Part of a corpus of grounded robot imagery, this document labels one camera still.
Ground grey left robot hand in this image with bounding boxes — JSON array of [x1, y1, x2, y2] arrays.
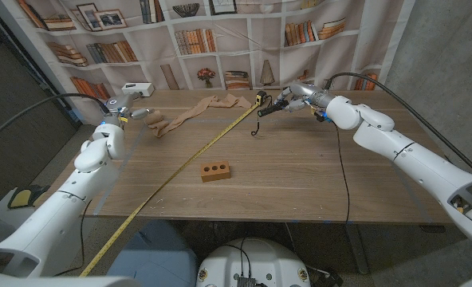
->
[[104, 92, 155, 124]]

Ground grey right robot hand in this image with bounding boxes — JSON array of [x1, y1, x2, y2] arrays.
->
[[275, 81, 335, 115]]

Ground black flashlight with lanyard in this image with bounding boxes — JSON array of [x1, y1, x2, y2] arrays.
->
[[250, 99, 289, 136]]

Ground beige stocking cloth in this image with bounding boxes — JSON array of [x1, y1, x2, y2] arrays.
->
[[144, 93, 253, 139]]

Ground yellow measuring tape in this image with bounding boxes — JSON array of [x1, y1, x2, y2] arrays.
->
[[79, 90, 269, 278]]

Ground orange brick block three holes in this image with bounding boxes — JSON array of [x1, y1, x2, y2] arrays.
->
[[200, 160, 232, 183]]

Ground white power box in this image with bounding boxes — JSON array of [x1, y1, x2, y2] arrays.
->
[[120, 81, 155, 97]]

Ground printed bookshelf backdrop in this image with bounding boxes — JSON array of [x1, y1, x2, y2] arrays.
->
[[0, 0, 416, 127]]

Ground yellow and black floor pedal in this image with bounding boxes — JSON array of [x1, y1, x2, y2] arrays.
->
[[6, 184, 50, 210]]

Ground blue stool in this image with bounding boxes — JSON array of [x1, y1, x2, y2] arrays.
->
[[106, 218, 199, 287]]

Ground grey table leg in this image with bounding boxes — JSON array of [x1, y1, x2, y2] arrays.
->
[[341, 222, 371, 275]]

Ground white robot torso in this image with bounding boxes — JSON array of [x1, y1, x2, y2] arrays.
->
[[195, 238, 312, 287]]

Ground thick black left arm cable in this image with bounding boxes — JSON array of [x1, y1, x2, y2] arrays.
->
[[0, 92, 110, 152]]

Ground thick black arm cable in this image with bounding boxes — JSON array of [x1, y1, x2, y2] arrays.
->
[[324, 72, 472, 179], [0, 92, 110, 152]]

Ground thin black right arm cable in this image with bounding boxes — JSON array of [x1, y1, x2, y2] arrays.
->
[[333, 123, 352, 225]]

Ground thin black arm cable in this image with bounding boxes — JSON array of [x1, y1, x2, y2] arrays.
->
[[333, 123, 352, 225], [54, 199, 93, 277]]

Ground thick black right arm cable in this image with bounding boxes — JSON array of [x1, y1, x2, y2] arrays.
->
[[324, 72, 472, 179]]

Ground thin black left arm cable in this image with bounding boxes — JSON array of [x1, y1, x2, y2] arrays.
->
[[54, 199, 93, 277]]

